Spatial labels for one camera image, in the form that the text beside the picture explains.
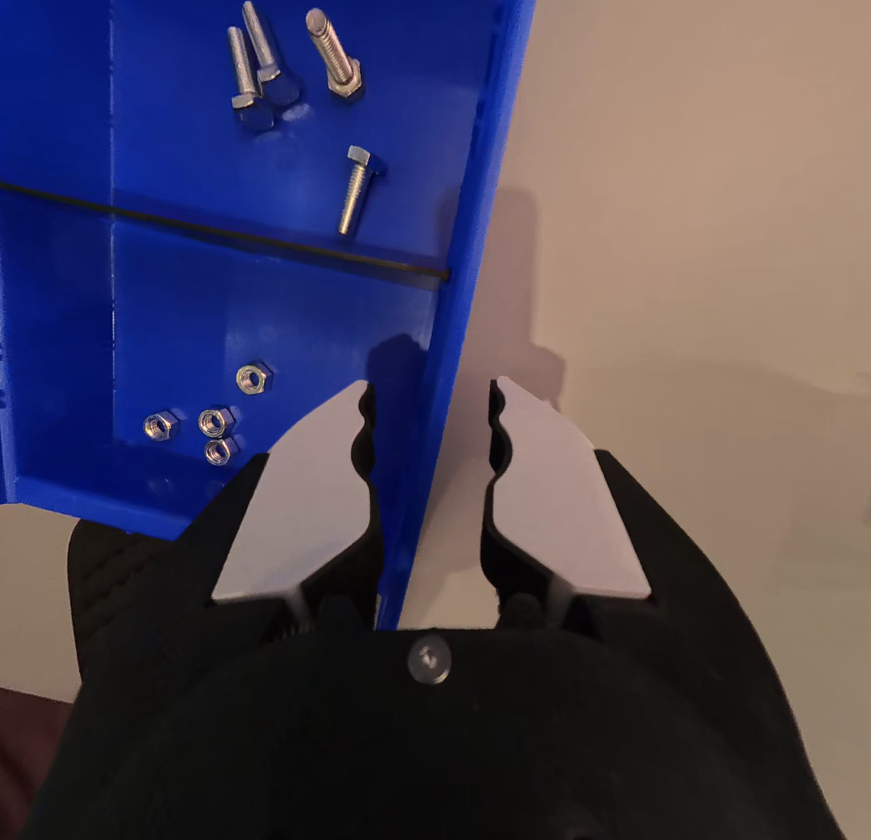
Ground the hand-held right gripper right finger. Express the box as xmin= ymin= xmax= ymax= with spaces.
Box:
xmin=480 ymin=376 xmax=653 ymax=630

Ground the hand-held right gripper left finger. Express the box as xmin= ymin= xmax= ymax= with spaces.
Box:
xmin=211 ymin=380 xmax=383 ymax=630

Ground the blue plastic parts bin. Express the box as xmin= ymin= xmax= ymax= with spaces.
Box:
xmin=0 ymin=0 xmax=544 ymax=632

